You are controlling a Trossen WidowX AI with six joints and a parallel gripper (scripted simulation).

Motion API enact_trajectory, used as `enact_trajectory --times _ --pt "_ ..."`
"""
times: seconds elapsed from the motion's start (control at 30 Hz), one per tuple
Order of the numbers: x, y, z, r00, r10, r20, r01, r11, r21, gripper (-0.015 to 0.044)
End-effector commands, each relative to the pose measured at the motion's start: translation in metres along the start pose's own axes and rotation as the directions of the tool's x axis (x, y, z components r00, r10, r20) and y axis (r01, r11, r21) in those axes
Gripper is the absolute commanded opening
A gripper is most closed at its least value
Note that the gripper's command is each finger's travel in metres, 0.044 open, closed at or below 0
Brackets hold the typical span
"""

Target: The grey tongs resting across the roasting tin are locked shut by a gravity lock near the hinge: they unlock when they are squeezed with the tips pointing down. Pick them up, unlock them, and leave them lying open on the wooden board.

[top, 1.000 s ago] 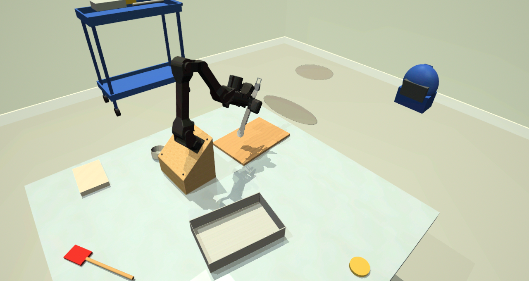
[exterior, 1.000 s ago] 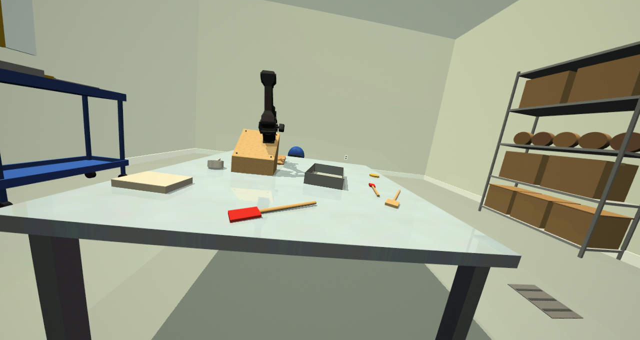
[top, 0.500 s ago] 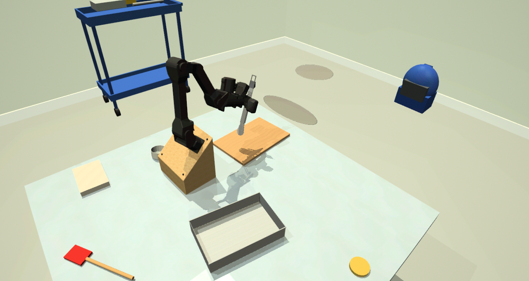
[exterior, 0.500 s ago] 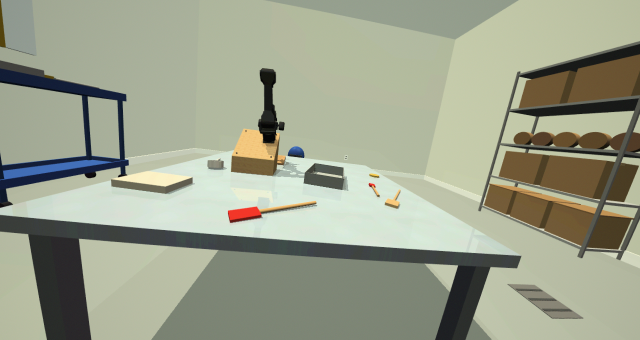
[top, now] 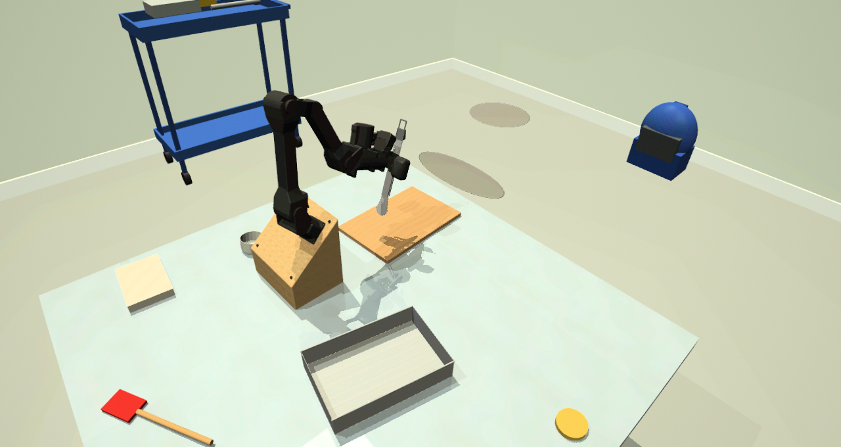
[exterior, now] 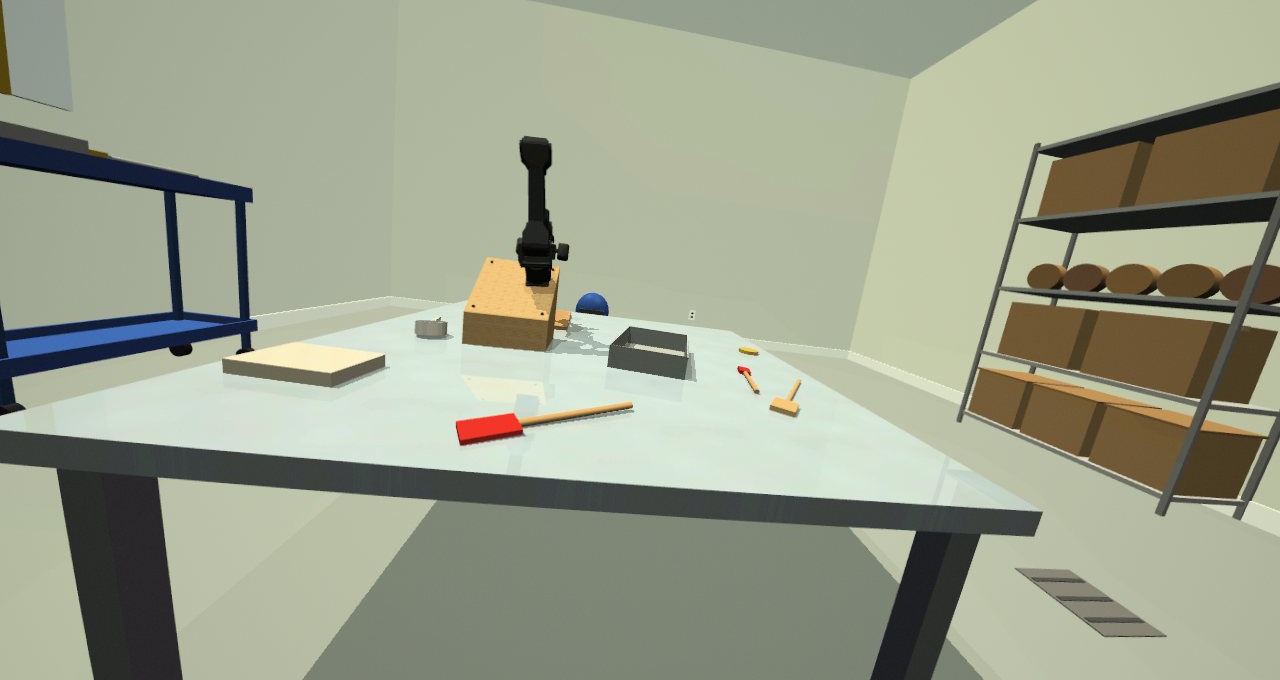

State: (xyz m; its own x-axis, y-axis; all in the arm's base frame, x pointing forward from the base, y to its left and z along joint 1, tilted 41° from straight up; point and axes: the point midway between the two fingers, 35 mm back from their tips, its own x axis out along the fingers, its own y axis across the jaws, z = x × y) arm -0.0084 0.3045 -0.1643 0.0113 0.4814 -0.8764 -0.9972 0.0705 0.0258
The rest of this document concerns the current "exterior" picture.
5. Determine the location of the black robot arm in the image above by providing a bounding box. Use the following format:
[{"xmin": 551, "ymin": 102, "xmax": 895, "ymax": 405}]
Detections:
[{"xmin": 517, "ymin": 136, "xmax": 554, "ymax": 287}]

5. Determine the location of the grey metal bowl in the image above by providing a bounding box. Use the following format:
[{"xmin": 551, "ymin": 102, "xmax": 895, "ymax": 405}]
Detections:
[{"xmin": 413, "ymin": 316, "xmax": 448, "ymax": 336}]

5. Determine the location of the grey rectangular roasting tin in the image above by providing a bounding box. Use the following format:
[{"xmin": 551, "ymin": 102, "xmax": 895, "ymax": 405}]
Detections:
[{"xmin": 607, "ymin": 327, "xmax": 689, "ymax": 380}]

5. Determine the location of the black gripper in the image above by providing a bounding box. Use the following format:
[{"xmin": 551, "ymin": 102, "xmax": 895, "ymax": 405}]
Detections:
[{"xmin": 516, "ymin": 237, "xmax": 570, "ymax": 261}]

